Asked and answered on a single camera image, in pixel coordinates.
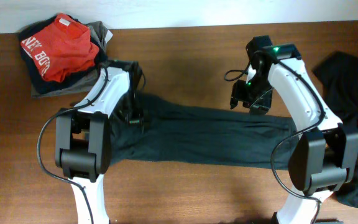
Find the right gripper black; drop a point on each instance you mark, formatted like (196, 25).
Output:
(237, 93)

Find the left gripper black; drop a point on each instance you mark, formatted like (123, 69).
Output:
(139, 117)

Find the dark teal t-shirt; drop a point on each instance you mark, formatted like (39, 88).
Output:
(199, 135)

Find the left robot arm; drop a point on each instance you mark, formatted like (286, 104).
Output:
(83, 135)

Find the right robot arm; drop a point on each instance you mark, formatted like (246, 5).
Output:
(325, 157)

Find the folded grey garment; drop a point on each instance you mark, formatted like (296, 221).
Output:
(102, 35)

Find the folded orange printed t-shirt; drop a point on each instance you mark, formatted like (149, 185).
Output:
(58, 47)

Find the folded navy blue garment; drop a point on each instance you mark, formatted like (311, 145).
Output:
(34, 75)

